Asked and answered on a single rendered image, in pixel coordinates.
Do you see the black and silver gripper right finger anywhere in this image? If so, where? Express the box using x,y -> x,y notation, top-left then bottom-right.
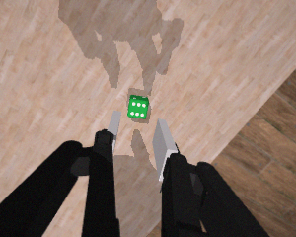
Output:
152,118 -> 270,237

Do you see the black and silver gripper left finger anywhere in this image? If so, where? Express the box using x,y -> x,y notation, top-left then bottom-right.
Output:
0,111 -> 121,237

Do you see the green die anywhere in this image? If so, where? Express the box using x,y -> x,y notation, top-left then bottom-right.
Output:
127,95 -> 149,119

